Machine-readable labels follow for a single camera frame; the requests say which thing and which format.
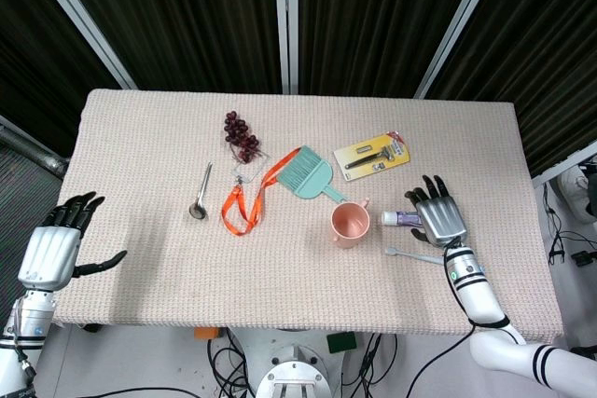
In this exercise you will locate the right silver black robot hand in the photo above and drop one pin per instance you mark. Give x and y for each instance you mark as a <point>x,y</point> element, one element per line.
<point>440,221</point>

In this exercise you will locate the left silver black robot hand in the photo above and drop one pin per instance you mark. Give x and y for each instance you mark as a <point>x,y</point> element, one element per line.
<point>49,249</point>

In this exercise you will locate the white purple toothpaste tube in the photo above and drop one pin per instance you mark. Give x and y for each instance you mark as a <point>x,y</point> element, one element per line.
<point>400,218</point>

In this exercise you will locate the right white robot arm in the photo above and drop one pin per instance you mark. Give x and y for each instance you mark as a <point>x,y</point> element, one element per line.
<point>485,309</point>

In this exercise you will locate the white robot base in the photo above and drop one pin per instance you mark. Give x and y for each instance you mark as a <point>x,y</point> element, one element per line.
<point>298,370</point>

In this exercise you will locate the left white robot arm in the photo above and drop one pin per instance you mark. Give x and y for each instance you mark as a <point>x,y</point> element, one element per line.
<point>21,328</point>

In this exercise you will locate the grey toothbrush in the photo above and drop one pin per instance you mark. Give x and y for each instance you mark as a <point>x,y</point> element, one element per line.
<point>412,254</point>

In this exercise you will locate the pink plastic cup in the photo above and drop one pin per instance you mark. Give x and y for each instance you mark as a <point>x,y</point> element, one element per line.
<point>350,225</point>

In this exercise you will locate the razor in yellow packaging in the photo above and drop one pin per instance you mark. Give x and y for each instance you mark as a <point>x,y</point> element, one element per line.
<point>372,155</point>

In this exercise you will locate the white sneaker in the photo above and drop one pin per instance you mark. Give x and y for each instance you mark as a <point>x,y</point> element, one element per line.
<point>576,190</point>

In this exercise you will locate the teal dustpan brush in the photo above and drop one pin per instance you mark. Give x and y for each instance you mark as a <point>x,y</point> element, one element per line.
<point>308,176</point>

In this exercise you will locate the beige woven tablecloth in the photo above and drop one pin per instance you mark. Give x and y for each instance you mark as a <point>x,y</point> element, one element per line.
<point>298,211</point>

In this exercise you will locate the black power adapter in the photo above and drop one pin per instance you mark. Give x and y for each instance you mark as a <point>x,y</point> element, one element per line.
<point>583,258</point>

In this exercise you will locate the green box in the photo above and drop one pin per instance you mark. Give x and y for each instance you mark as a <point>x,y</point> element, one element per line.
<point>342,342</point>

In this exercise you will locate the metal spoon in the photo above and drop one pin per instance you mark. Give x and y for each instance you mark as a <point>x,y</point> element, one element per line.
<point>201,195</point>

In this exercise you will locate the orange box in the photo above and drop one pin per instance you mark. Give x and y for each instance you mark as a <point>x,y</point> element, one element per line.
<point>206,333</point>

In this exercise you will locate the dark red grape bunch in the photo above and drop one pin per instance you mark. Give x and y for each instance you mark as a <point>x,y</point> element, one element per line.
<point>240,134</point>

